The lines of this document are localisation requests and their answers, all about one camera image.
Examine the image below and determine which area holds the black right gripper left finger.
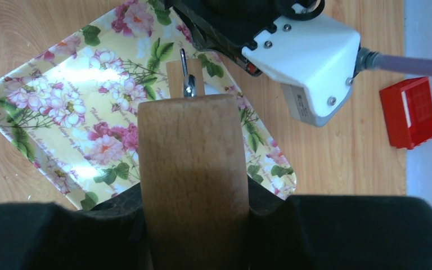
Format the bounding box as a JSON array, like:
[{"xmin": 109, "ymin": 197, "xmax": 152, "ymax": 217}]
[{"xmin": 0, "ymin": 184, "xmax": 145, "ymax": 269}]

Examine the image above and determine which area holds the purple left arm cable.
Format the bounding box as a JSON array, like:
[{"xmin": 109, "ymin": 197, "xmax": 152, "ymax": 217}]
[{"xmin": 357, "ymin": 47, "xmax": 432, "ymax": 78}]

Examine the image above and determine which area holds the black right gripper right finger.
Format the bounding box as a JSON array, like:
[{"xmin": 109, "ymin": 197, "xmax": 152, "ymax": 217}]
[{"xmin": 247, "ymin": 179, "xmax": 432, "ymax": 269}]

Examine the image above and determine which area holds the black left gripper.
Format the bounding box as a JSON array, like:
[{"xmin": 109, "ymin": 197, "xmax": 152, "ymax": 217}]
[{"xmin": 161, "ymin": 0, "xmax": 325, "ymax": 77}]

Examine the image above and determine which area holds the floral yellow tray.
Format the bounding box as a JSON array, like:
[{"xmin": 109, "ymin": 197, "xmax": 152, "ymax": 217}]
[{"xmin": 0, "ymin": 1, "xmax": 296, "ymax": 210}]

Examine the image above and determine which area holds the red toy block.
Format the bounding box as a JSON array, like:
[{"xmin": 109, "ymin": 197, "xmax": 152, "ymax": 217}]
[{"xmin": 379, "ymin": 76, "xmax": 432, "ymax": 150}]

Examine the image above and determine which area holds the wooden rolling pin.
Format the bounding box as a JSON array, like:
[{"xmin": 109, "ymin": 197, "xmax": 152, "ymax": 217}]
[{"xmin": 137, "ymin": 53, "xmax": 250, "ymax": 269}]

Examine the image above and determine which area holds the white dough ball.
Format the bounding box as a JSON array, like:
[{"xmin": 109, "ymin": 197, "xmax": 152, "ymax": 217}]
[{"xmin": 204, "ymin": 83, "xmax": 221, "ymax": 95}]

